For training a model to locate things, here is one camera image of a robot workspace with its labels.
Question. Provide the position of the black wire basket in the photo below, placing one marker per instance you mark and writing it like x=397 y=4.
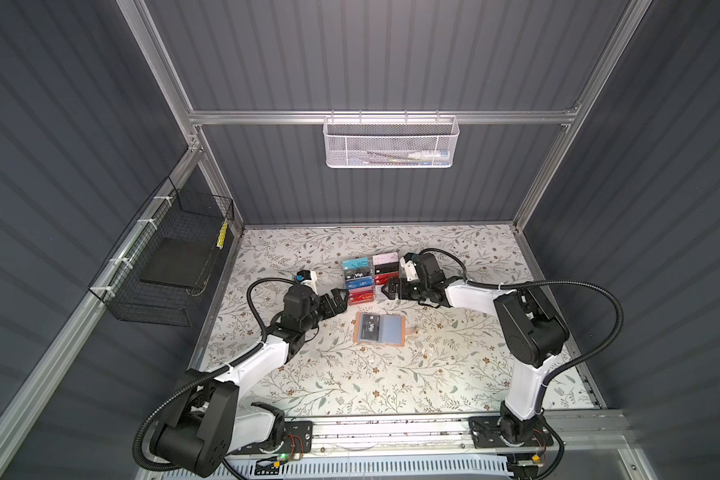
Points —
x=181 y=214

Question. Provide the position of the teal VIP card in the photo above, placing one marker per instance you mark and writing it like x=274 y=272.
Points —
x=356 y=263

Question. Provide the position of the red VIP card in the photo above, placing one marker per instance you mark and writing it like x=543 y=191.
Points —
x=382 y=279

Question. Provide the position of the black card right column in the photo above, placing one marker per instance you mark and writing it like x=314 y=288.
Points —
x=386 y=268

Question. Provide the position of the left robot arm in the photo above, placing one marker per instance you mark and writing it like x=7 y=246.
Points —
x=197 y=426

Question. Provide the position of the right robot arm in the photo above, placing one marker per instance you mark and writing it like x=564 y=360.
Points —
x=533 y=331

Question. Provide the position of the yellow marker pen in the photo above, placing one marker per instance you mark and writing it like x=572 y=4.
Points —
x=222 y=235

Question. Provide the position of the black VIP card left column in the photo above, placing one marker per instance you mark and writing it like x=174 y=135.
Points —
x=353 y=274

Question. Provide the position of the clear acrylic card holder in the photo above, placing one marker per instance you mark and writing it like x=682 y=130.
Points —
x=378 y=295

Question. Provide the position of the pink VIP card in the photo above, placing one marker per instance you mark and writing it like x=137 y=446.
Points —
x=385 y=258

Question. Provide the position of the white wire mesh basket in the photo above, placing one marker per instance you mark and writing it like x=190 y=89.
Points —
x=346 y=140

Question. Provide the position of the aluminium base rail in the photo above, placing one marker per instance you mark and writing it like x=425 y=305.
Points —
x=413 y=434

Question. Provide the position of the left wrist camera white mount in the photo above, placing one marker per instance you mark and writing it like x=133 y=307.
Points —
x=307 y=278

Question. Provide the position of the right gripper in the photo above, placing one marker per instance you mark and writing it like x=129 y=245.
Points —
x=393 y=289

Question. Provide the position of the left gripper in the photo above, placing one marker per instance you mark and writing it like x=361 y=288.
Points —
x=339 y=304

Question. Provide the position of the pink leather card wallet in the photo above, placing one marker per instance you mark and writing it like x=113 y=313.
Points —
x=392 y=330

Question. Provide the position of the black pad in basket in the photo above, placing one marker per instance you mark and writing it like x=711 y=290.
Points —
x=178 y=263

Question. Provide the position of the pens in white basket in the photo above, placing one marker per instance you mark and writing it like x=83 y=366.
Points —
x=424 y=157

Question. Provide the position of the blue VIP card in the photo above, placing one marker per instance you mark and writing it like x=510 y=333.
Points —
x=359 y=283

